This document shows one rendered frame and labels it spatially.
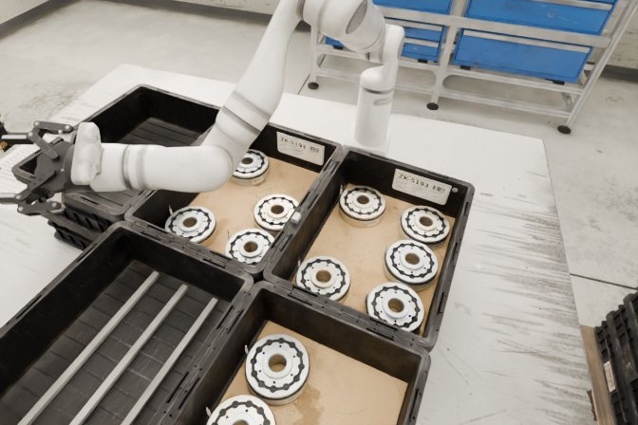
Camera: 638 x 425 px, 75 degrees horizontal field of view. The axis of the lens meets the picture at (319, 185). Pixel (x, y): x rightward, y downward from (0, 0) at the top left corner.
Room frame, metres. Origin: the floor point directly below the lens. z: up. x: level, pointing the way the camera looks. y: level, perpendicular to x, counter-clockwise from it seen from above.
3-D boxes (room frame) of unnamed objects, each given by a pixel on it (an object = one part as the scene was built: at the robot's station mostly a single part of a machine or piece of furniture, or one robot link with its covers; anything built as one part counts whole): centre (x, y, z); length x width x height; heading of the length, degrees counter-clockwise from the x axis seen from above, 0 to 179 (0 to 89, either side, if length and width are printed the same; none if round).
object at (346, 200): (0.65, -0.10, 0.86); 0.10 x 0.10 x 0.01
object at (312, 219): (0.52, -0.12, 0.87); 0.40 x 0.30 x 0.11; 158
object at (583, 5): (2.31, -1.12, 0.60); 0.72 x 0.03 x 0.56; 77
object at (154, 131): (0.75, 0.43, 0.87); 0.40 x 0.30 x 0.11; 158
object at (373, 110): (0.97, -0.14, 0.88); 0.09 x 0.09 x 0.17; 86
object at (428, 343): (0.52, -0.12, 0.92); 0.40 x 0.30 x 0.02; 158
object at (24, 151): (0.88, 0.83, 0.70); 0.33 x 0.23 x 0.01; 167
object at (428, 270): (0.49, -0.19, 0.86); 0.10 x 0.10 x 0.01
